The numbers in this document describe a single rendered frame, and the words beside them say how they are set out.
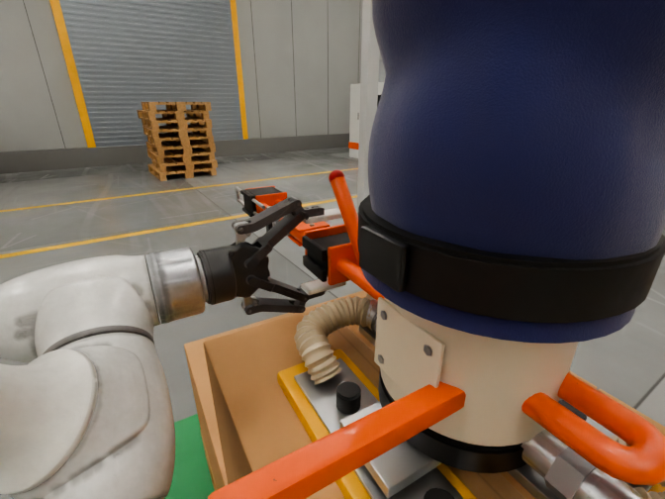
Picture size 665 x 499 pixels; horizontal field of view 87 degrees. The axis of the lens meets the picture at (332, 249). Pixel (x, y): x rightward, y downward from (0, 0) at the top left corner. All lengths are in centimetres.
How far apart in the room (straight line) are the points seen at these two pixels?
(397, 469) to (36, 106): 940
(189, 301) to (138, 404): 14
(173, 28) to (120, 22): 102
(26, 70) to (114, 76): 145
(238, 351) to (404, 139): 42
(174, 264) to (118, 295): 7
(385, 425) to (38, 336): 34
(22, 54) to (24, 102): 85
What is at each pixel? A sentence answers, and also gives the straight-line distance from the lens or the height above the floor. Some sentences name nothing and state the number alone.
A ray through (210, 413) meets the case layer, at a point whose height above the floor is 54.
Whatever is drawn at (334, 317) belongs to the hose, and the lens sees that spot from 48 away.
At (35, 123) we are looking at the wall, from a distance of 954.
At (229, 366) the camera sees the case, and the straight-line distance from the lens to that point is 54.
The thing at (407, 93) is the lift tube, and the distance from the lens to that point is 24.
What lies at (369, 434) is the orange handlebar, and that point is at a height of 108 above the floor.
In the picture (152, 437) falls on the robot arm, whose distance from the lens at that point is 37.
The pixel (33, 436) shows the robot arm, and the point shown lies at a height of 108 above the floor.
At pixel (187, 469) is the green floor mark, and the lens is 167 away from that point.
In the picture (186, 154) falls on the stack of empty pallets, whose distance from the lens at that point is 710.
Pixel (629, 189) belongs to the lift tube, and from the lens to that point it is 24.
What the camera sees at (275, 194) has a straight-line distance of 81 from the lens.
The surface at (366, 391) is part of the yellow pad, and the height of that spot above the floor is 97.
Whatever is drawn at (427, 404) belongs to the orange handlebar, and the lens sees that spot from 29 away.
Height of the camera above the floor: 129
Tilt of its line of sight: 23 degrees down
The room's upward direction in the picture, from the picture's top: straight up
